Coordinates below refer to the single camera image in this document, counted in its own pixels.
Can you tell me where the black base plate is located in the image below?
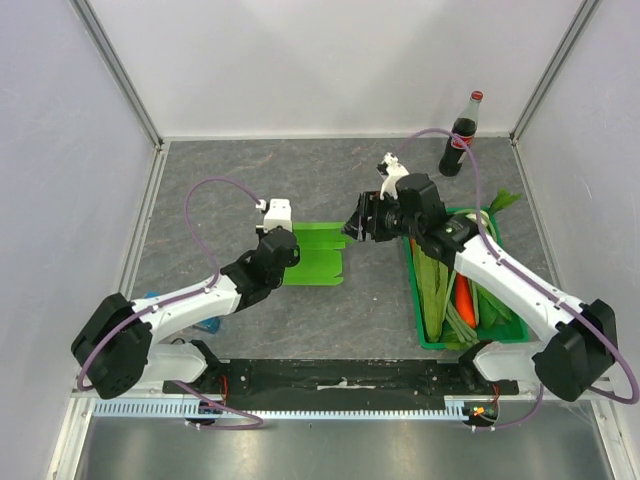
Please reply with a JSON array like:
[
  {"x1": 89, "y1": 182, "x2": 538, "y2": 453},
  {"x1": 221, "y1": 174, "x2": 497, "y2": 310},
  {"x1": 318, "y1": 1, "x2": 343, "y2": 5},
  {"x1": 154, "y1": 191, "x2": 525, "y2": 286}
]
[{"x1": 190, "y1": 359, "x2": 519, "y2": 410}]

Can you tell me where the green paper box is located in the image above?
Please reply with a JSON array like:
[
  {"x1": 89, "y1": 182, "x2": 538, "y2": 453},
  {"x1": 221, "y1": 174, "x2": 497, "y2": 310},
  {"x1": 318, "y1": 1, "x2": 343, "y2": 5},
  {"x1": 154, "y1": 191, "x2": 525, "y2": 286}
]
[{"x1": 283, "y1": 222, "x2": 354, "y2": 287}]

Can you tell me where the orange carrot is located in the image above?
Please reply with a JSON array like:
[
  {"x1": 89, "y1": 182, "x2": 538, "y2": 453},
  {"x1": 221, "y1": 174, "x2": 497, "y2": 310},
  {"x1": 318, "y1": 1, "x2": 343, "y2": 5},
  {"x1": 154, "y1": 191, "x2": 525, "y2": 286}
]
[{"x1": 455, "y1": 274, "x2": 477, "y2": 329}]

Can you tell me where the green long beans bundle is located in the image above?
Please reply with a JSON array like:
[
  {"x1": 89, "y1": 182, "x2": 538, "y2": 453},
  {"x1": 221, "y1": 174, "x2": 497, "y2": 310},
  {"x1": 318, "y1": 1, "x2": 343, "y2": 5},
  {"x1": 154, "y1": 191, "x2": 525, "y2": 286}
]
[{"x1": 439, "y1": 209, "x2": 501, "y2": 346}]

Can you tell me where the blue small box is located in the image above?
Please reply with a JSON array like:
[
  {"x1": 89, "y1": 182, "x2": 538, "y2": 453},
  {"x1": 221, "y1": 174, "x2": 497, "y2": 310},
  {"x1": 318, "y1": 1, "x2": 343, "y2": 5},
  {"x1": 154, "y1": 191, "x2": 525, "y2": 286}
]
[{"x1": 144, "y1": 292, "x2": 222, "y2": 335}]

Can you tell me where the cola glass bottle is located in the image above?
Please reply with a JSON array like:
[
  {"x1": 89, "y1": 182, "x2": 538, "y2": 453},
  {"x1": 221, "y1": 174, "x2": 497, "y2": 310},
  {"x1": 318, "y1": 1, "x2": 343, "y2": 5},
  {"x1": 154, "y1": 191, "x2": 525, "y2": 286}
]
[{"x1": 439, "y1": 90, "x2": 484, "y2": 177}]

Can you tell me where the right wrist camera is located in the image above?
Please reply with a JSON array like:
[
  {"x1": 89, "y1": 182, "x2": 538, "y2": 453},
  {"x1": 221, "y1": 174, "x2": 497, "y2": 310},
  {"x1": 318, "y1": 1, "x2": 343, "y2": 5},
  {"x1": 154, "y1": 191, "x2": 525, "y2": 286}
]
[{"x1": 376, "y1": 152, "x2": 409, "y2": 200}]

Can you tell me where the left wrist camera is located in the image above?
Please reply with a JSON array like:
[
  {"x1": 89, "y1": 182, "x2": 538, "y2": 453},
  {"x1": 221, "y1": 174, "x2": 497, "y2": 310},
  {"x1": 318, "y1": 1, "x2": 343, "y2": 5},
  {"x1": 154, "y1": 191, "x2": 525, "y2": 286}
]
[{"x1": 256, "y1": 198, "x2": 293, "y2": 234}]

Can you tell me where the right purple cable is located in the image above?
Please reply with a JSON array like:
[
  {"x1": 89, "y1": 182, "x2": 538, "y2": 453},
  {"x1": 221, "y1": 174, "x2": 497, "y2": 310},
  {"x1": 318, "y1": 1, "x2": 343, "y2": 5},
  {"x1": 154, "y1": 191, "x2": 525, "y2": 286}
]
[{"x1": 397, "y1": 128, "x2": 640, "y2": 405}]

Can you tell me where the green plastic tray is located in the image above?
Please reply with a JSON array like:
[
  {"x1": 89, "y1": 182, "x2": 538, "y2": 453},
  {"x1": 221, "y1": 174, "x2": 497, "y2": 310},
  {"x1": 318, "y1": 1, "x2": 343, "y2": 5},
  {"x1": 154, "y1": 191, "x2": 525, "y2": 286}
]
[{"x1": 402, "y1": 206, "x2": 530, "y2": 351}]

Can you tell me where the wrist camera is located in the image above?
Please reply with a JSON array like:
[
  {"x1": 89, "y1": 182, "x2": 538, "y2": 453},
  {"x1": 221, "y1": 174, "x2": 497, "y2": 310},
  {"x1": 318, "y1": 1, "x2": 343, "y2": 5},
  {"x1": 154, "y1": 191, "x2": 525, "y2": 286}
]
[
  {"x1": 376, "y1": 152, "x2": 409, "y2": 200},
  {"x1": 256, "y1": 198, "x2": 293, "y2": 234}
]

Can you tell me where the grey cable duct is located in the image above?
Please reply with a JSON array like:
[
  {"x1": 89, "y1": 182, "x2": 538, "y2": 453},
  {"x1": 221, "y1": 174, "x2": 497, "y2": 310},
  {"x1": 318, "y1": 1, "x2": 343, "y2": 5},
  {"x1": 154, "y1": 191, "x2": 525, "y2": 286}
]
[{"x1": 92, "y1": 397, "x2": 468, "y2": 421}]

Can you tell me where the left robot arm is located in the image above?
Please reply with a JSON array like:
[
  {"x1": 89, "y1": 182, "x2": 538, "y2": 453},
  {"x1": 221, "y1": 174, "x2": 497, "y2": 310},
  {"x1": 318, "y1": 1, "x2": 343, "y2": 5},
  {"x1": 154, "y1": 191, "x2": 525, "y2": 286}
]
[{"x1": 71, "y1": 227, "x2": 300, "y2": 400}]

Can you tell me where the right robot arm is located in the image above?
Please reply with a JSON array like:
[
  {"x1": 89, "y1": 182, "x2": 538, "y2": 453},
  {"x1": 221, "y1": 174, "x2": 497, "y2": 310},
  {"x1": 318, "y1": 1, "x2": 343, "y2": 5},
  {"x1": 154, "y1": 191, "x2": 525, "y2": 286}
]
[{"x1": 342, "y1": 174, "x2": 617, "y2": 401}]

